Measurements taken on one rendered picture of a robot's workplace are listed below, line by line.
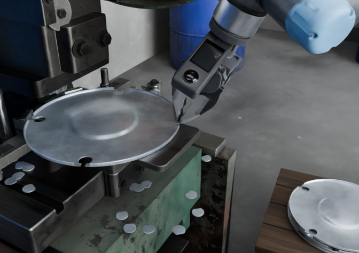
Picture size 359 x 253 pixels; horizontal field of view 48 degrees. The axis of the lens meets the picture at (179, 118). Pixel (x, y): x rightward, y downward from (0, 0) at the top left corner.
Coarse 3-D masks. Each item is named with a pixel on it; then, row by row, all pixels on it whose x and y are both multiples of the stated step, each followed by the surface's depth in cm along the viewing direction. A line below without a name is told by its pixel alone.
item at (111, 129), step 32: (64, 96) 85; (96, 96) 86; (128, 96) 86; (160, 96) 85; (32, 128) 74; (64, 128) 74; (96, 128) 73; (128, 128) 73; (160, 128) 74; (64, 160) 65; (96, 160) 65; (128, 160) 65
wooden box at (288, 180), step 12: (288, 180) 130; (300, 180) 130; (276, 192) 125; (288, 192) 125; (276, 204) 120; (276, 216) 116; (264, 228) 111; (276, 228) 111; (288, 228) 111; (264, 240) 108; (276, 240) 108; (288, 240) 108; (300, 240) 108; (264, 252) 106; (276, 252) 104; (288, 252) 104; (300, 252) 104; (312, 252) 104; (324, 252) 104
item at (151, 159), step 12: (180, 132) 73; (192, 132) 73; (168, 144) 70; (180, 144) 70; (156, 156) 67; (168, 156) 67; (96, 168) 76; (108, 168) 74; (120, 168) 75; (132, 168) 80; (144, 168) 82; (156, 168) 65; (108, 180) 76; (120, 180) 76; (132, 180) 81; (108, 192) 77; (120, 192) 78
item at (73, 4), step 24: (72, 0) 67; (96, 0) 73; (0, 24) 68; (24, 24) 65; (72, 24) 66; (96, 24) 70; (0, 48) 71; (24, 48) 67; (48, 48) 65; (72, 48) 66; (96, 48) 71; (48, 72) 67; (72, 72) 68
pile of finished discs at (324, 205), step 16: (304, 192) 121; (320, 192) 121; (336, 192) 121; (352, 192) 121; (288, 208) 115; (304, 208) 114; (320, 208) 114; (336, 208) 114; (352, 208) 114; (304, 224) 109; (320, 224) 109; (336, 224) 108; (352, 224) 108; (320, 240) 103; (336, 240) 104; (352, 240) 104
